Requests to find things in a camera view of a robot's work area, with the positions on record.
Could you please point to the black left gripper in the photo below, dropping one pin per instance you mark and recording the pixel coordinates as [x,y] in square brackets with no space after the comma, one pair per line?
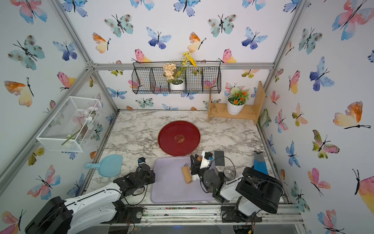
[152,175]

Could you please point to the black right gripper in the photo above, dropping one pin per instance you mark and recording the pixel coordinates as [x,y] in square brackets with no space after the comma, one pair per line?
[196,167]

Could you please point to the white dough piece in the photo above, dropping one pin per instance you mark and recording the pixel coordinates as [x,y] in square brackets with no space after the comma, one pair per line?
[195,177]

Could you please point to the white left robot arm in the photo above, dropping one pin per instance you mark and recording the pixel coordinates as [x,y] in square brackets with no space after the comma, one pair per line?
[105,205]

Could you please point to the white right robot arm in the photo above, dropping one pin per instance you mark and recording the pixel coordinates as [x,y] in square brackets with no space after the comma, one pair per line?
[255,189]

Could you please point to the lavender silicone mat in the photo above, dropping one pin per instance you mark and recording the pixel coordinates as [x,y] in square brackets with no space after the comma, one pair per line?
[170,185]

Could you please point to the red round tray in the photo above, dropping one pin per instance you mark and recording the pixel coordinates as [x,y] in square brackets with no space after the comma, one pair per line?
[179,138]

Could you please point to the teal plastic scoop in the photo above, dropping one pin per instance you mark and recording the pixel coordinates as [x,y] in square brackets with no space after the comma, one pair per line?
[110,166]

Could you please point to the blue rubber glove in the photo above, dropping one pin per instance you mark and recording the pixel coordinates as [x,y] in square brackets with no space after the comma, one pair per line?
[260,163]

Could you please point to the white ribbed flower pot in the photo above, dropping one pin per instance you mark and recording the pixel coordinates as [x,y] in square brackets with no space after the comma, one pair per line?
[232,108]

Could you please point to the orange flower plant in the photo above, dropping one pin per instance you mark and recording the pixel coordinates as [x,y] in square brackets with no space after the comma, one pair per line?
[238,96]

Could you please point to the wooden shelf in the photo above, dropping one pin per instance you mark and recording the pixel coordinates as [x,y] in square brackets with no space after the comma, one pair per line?
[249,112]

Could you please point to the green paper packet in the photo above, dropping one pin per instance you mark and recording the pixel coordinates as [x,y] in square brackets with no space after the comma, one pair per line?
[264,119]

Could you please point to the pink artificial flower stem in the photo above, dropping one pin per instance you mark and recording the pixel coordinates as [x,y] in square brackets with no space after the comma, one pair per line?
[85,121]

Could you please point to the white pot with flowers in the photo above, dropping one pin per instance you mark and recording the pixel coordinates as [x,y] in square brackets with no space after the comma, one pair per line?
[176,74]

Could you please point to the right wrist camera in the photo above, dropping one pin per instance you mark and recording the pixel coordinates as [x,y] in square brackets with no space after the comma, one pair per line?
[207,157]

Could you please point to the black handled strainer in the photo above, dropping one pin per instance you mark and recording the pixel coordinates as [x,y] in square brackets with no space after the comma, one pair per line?
[225,165]

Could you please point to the white mesh wall basket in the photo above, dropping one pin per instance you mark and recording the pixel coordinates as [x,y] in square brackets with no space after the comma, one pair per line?
[55,132]

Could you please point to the black wire wall basket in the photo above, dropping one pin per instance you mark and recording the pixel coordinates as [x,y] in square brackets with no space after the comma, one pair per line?
[147,78]

